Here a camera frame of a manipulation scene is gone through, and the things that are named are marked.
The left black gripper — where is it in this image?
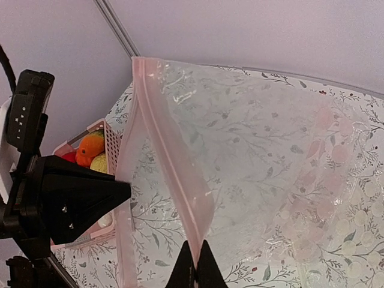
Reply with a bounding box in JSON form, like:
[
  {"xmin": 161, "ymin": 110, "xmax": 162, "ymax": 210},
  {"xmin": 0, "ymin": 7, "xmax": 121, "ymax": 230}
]
[{"xmin": 1, "ymin": 154, "xmax": 131, "ymax": 261}]

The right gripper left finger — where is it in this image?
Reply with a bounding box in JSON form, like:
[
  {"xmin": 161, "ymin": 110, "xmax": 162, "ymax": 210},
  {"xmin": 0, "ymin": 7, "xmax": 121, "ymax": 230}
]
[{"xmin": 169, "ymin": 241, "xmax": 195, "ymax": 288}]

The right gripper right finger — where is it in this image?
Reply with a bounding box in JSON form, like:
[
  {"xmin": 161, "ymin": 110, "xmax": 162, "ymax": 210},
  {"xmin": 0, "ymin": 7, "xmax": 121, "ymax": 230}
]
[{"xmin": 196, "ymin": 240, "xmax": 228, "ymax": 288}]

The clear zip top bag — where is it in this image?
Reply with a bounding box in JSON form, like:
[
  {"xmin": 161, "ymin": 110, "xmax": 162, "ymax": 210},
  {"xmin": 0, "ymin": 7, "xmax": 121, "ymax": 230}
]
[{"xmin": 115, "ymin": 56, "xmax": 384, "ymax": 288}]

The red apple toy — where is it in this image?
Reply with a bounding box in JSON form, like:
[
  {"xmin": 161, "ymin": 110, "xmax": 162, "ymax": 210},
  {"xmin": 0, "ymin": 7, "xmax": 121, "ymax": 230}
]
[{"xmin": 61, "ymin": 151, "xmax": 76, "ymax": 163}]

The white garlic toy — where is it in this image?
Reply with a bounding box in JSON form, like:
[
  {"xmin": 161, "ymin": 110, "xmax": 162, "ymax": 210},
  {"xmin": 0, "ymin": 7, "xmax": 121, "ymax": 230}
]
[{"xmin": 97, "ymin": 212, "xmax": 113, "ymax": 229}]

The orange mango toy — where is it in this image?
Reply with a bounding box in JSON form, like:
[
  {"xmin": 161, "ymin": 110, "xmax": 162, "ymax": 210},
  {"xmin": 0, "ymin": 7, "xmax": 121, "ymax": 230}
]
[{"xmin": 76, "ymin": 135, "xmax": 105, "ymax": 167}]

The floral tablecloth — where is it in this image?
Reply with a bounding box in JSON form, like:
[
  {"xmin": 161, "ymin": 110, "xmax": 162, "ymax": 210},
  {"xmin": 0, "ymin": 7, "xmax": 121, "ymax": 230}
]
[{"xmin": 52, "ymin": 64, "xmax": 384, "ymax": 288}]

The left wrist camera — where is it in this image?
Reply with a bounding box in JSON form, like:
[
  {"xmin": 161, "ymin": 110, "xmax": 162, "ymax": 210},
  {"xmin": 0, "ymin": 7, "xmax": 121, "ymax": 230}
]
[{"xmin": 6, "ymin": 70, "xmax": 55, "ymax": 154}]

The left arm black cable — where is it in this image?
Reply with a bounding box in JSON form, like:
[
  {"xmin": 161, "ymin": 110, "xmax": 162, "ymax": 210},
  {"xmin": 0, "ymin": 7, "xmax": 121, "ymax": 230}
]
[{"xmin": 0, "ymin": 44, "xmax": 17, "ymax": 97}]

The left aluminium frame post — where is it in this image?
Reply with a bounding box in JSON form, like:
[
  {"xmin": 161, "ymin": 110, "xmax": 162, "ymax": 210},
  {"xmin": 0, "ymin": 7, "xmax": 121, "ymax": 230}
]
[{"xmin": 94, "ymin": 0, "xmax": 140, "ymax": 58}]

